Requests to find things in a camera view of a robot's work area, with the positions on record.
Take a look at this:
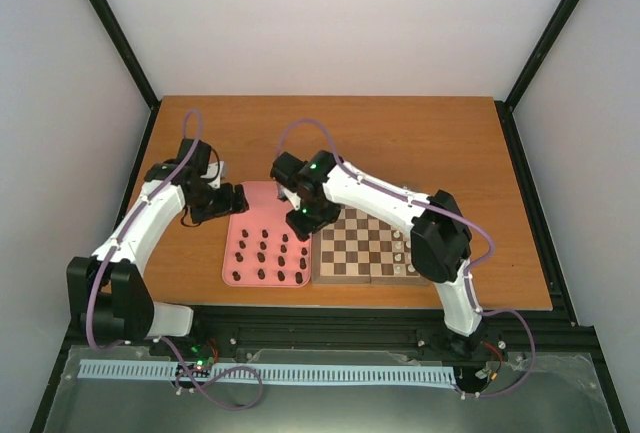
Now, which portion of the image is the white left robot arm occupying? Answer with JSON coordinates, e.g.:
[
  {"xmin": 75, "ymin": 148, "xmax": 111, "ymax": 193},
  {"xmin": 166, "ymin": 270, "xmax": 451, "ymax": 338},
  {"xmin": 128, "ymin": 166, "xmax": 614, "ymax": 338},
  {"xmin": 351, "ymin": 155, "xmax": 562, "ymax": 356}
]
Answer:
[{"xmin": 66, "ymin": 163, "xmax": 249, "ymax": 356}]

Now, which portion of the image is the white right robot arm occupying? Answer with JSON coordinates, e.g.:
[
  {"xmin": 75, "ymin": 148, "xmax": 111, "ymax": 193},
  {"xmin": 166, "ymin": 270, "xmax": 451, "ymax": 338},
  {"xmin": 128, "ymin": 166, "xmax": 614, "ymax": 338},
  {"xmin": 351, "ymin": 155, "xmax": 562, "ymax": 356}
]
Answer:
[{"xmin": 270, "ymin": 150, "xmax": 484, "ymax": 359}]

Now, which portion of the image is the left controller circuit board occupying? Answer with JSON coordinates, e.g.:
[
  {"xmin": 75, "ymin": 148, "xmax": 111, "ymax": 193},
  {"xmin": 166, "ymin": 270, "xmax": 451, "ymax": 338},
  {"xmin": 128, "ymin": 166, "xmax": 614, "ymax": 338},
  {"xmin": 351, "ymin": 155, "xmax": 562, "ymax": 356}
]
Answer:
[{"xmin": 187, "ymin": 338, "xmax": 220, "ymax": 379}]

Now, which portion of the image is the wooden chessboard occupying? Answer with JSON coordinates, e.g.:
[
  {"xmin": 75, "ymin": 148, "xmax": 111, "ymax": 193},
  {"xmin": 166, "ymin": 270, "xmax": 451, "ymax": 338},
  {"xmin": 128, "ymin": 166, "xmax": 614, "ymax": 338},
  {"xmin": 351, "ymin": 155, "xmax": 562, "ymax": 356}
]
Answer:
[{"xmin": 311, "ymin": 207, "xmax": 430, "ymax": 287}]

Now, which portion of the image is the pink plastic tray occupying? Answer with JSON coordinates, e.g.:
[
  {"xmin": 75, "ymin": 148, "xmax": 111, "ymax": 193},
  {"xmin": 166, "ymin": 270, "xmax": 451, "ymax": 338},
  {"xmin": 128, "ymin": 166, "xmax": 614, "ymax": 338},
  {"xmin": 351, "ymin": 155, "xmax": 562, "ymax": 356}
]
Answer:
[{"xmin": 221, "ymin": 181, "xmax": 311, "ymax": 288}]

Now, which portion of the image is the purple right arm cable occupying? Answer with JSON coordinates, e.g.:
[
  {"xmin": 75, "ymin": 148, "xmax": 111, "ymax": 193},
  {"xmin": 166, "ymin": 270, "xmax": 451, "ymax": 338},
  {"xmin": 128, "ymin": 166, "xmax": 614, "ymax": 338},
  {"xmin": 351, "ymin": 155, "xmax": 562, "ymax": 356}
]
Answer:
[{"xmin": 278, "ymin": 119, "xmax": 536, "ymax": 399}]

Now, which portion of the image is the black aluminium frame rail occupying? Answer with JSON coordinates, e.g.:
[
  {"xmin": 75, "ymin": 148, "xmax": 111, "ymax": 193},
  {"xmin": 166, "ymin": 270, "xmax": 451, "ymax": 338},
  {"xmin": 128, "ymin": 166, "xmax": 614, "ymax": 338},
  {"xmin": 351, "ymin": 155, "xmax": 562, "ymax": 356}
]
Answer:
[{"xmin": 64, "ymin": 305, "xmax": 599, "ymax": 354}]

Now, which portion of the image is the light blue cable duct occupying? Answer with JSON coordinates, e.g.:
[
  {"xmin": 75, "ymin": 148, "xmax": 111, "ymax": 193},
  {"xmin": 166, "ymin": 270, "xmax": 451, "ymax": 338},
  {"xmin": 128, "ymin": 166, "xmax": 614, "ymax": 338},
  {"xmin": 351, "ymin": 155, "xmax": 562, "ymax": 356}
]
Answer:
[{"xmin": 77, "ymin": 359, "xmax": 455, "ymax": 389}]

